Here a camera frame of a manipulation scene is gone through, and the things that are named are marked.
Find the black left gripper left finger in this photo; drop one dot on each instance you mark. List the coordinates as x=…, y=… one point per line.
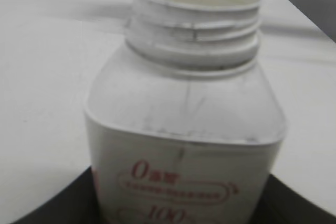
x=76, y=204

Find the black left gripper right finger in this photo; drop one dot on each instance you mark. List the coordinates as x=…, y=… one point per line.
x=279, y=204

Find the white square plastic bottle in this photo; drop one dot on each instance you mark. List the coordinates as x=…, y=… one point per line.
x=182, y=124

